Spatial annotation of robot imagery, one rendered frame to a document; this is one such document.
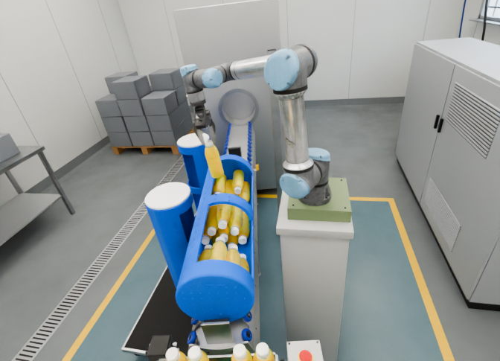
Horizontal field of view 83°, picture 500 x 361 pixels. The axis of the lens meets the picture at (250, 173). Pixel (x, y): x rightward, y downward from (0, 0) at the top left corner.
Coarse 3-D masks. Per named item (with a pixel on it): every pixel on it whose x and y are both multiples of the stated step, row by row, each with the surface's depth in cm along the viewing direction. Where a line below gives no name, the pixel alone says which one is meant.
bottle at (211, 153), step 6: (210, 150) 135; (216, 150) 137; (210, 156) 136; (216, 156) 137; (210, 162) 138; (216, 162) 138; (210, 168) 141; (216, 168) 140; (222, 168) 144; (216, 174) 141; (222, 174) 143
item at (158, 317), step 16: (160, 288) 223; (160, 304) 211; (176, 304) 209; (144, 320) 201; (160, 320) 200; (176, 320) 199; (128, 336) 192; (144, 336) 191; (176, 336) 189; (128, 352) 186; (144, 352) 182
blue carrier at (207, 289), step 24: (240, 168) 173; (192, 240) 115; (192, 264) 101; (216, 264) 98; (192, 288) 98; (216, 288) 98; (240, 288) 98; (192, 312) 105; (216, 312) 105; (240, 312) 105
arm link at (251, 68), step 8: (312, 48) 95; (264, 56) 110; (224, 64) 122; (232, 64) 119; (240, 64) 116; (248, 64) 114; (256, 64) 111; (264, 64) 109; (232, 72) 120; (240, 72) 117; (248, 72) 115; (256, 72) 113; (312, 72) 97
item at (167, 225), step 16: (176, 208) 166; (192, 208) 194; (160, 224) 169; (176, 224) 170; (192, 224) 203; (160, 240) 180; (176, 240) 176; (176, 256) 183; (176, 272) 192; (176, 288) 206
